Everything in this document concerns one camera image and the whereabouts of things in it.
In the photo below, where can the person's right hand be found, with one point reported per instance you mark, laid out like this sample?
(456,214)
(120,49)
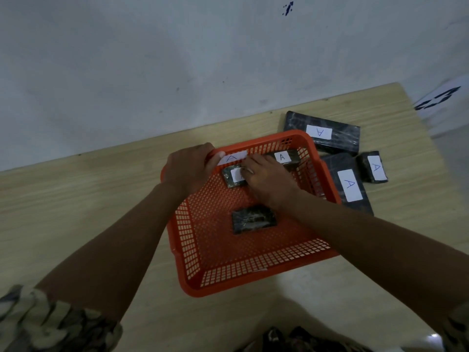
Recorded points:
(273,183)

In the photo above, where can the person's left hand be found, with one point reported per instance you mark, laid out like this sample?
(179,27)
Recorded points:
(187,166)

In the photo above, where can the person's right fingers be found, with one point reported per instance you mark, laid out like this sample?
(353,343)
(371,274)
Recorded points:
(253,163)

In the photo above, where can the person's left thumb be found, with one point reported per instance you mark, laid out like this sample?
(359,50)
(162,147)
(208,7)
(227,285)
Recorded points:
(215,160)

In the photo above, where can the small dark block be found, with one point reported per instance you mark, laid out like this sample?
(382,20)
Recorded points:
(253,219)
(228,179)
(294,157)
(364,168)

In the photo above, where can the orange plastic mesh basket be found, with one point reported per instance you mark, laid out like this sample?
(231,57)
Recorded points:
(220,249)

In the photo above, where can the person's left forearm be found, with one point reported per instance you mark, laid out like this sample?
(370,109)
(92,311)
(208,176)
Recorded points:
(121,249)

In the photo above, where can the person's right forearm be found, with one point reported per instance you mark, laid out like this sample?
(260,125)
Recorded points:
(373,252)

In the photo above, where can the large dark wrapped block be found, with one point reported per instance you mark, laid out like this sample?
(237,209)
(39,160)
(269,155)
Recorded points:
(334,168)
(340,137)

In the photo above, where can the white paper sign dark print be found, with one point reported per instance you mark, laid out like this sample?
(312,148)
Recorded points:
(436,99)

